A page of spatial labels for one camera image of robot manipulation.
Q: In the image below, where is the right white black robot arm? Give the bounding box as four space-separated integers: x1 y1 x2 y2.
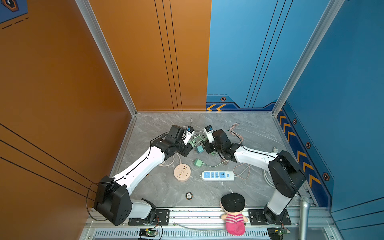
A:
204 126 306 225

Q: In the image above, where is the green usb cable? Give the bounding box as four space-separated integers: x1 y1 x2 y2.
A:
189 133 229 168

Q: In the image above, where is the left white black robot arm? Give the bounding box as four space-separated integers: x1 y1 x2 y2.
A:
93 125 195 226

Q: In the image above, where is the left green circuit board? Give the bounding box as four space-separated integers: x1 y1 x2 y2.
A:
139 229 159 239

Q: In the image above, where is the white blue power strip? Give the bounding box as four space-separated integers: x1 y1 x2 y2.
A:
200 171 235 182

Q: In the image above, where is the pink multi-head cable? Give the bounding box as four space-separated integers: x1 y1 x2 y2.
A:
221 122 251 181

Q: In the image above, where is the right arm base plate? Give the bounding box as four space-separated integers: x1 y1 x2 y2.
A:
248 209 292 226

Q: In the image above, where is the teal charger adapter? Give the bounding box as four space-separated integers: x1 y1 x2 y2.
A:
196 146 204 153

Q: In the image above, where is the plush doll black hat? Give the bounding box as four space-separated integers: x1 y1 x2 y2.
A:
220 193 248 236

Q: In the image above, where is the small round black dial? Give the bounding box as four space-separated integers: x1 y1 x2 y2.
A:
186 192 193 200

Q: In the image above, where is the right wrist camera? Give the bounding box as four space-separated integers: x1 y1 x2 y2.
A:
204 125 214 144

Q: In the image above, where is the green charger adapter front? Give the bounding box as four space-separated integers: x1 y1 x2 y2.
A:
194 159 205 168

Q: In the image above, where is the right circuit board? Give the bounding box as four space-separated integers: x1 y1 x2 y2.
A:
267 228 291 240

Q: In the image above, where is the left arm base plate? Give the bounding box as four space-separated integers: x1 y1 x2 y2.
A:
128 209 170 226

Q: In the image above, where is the pink round socket cord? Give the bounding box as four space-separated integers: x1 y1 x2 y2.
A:
157 152 182 168

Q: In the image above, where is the grey metal pole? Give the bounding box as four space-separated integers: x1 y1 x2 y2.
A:
298 196 311 240

